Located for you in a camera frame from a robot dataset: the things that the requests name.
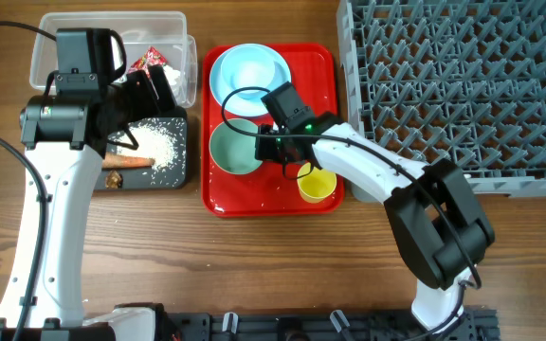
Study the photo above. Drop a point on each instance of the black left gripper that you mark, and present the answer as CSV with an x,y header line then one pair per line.
x,y
146,104

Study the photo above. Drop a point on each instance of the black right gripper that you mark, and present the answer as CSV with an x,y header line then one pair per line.
x,y
264,152

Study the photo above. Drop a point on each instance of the small white tissue piece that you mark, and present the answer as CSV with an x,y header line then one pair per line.
x,y
173,77

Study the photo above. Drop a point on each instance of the red snack wrapper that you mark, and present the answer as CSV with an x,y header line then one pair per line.
x,y
151,57

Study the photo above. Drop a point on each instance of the white rice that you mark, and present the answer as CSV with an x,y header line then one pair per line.
x,y
165,140

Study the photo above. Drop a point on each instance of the green bowl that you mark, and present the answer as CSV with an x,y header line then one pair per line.
x,y
233,152

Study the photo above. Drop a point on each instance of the orange carrot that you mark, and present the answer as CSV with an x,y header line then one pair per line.
x,y
117,161

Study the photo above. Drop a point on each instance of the brown food chunk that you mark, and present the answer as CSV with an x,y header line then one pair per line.
x,y
113,180

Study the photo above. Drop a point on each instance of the light blue bowl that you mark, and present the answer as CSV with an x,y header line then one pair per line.
x,y
248,66

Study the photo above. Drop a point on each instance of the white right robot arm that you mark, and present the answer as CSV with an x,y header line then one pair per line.
x,y
439,226

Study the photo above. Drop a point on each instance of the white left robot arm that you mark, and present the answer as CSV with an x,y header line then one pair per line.
x,y
65,133

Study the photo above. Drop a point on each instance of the black waste tray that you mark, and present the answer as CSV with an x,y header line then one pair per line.
x,y
120,137

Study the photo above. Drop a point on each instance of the grey dishwasher rack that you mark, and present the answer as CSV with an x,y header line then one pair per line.
x,y
457,80

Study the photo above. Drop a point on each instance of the yellow cup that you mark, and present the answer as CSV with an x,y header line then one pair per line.
x,y
314,184

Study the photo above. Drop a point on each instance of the light blue plate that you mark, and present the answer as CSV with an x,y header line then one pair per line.
x,y
247,103

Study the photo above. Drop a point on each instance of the red serving tray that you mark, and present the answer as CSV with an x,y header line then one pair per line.
x,y
270,190

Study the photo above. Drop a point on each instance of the clear plastic bin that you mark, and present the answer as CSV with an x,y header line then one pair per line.
x,y
164,30

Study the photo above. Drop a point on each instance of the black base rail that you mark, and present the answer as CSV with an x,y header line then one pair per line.
x,y
393,325

